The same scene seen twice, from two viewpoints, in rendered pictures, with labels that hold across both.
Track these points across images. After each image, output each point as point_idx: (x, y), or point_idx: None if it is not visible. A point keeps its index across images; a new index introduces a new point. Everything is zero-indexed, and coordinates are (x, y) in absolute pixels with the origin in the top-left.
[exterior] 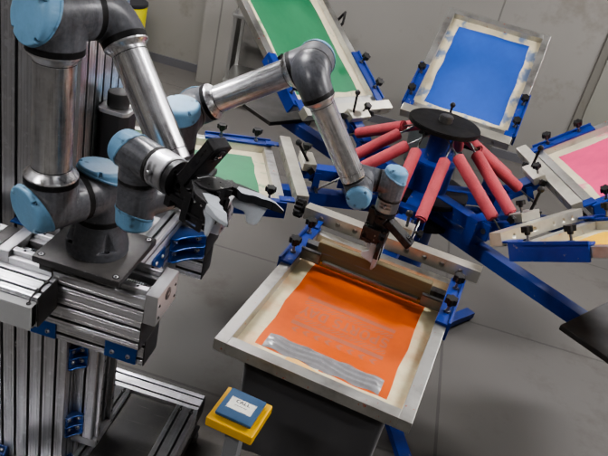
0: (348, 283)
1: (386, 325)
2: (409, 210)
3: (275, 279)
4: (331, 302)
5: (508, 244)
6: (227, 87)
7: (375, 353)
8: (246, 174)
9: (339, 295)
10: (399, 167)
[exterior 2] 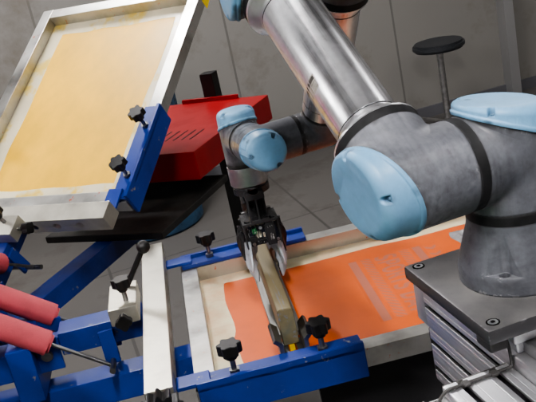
0: None
1: (347, 269)
2: (143, 241)
3: (415, 328)
4: (368, 306)
5: (128, 195)
6: (373, 74)
7: (415, 252)
8: None
9: (340, 311)
10: (229, 109)
